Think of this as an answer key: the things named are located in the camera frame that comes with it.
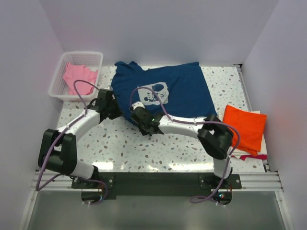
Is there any navy blue printed t-shirt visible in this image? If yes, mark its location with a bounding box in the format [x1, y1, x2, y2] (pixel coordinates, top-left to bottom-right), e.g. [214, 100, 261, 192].
[111, 62, 217, 122]

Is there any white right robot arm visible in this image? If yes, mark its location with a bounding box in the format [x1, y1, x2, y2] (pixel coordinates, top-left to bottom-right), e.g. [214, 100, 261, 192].
[130, 105, 234, 188]

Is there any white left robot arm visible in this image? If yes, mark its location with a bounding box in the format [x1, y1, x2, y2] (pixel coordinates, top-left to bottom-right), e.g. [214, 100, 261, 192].
[38, 89, 121, 188]

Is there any pink t-shirt in basket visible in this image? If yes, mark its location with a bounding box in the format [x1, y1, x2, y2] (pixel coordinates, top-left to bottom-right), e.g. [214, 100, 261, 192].
[63, 63, 98, 95]

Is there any white plastic basket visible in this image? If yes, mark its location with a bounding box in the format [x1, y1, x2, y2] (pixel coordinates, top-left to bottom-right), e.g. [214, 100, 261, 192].
[48, 51, 103, 101]

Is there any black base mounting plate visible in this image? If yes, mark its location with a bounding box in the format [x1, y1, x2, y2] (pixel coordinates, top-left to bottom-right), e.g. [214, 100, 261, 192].
[71, 172, 242, 204]

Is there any orange folded t-shirt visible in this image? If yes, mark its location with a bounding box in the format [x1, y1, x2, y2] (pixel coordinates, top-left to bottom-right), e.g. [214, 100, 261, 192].
[222, 104, 267, 156]

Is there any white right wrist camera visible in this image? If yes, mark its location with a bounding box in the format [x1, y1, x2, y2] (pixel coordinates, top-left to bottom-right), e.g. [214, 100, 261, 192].
[131, 101, 145, 110]

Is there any aluminium frame rail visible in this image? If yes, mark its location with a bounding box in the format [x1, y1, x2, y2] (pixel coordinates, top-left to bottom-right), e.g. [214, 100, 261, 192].
[236, 64, 283, 193]

